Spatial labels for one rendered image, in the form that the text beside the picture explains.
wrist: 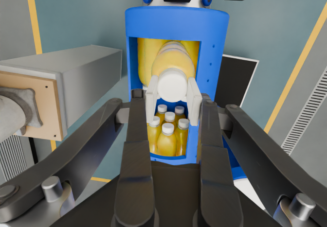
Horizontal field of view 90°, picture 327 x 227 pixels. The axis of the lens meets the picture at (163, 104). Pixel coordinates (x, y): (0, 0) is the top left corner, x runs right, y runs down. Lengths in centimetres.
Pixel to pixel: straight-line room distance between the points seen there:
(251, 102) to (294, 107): 46
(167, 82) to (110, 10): 154
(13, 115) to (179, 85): 68
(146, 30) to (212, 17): 15
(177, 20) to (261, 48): 148
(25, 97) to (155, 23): 62
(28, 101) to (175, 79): 71
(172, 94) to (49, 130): 76
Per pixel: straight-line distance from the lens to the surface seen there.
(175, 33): 38
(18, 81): 86
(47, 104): 83
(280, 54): 191
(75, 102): 98
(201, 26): 40
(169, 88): 21
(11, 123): 79
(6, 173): 247
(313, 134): 252
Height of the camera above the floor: 162
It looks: 66 degrees down
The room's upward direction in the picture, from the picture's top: 173 degrees counter-clockwise
